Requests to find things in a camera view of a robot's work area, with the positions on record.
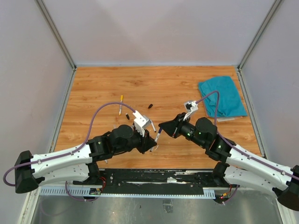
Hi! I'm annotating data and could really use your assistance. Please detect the white marker black tip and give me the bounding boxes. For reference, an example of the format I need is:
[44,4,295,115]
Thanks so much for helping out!
[151,120,157,133]

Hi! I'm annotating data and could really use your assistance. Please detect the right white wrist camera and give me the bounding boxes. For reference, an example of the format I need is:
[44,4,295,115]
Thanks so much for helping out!
[184,101,198,121]

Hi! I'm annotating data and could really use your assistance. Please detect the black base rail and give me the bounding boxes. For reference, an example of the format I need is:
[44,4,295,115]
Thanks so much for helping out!
[93,168,225,196]

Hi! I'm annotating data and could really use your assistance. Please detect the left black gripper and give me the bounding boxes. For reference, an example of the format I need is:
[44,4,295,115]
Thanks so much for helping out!
[114,126,157,153]

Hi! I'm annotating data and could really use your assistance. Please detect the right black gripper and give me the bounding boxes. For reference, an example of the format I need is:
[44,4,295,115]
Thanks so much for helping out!
[158,112,206,148]

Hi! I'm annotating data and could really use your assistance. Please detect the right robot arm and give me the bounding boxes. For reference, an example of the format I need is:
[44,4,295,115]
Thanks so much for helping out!
[158,113,299,211]

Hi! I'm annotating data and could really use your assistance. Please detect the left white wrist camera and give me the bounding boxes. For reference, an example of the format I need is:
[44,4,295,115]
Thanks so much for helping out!
[133,110,151,137]

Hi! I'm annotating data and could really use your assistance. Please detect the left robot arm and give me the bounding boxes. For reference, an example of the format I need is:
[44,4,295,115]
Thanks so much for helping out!
[14,125,157,194]

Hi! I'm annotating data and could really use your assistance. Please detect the yellow capped white marker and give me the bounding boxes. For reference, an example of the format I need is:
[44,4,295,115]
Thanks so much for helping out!
[119,95,123,116]

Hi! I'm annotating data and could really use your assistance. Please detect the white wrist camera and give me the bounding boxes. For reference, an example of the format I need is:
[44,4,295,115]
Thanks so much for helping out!
[133,110,151,137]
[184,101,198,121]

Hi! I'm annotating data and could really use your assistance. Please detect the teal cloth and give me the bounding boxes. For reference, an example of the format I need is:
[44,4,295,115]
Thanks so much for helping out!
[198,76,247,117]

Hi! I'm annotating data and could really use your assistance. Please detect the purple gel pen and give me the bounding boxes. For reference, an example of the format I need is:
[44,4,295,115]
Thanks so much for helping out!
[155,128,162,142]

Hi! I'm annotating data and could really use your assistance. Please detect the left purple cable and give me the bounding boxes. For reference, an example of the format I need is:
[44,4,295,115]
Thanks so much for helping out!
[2,102,137,187]

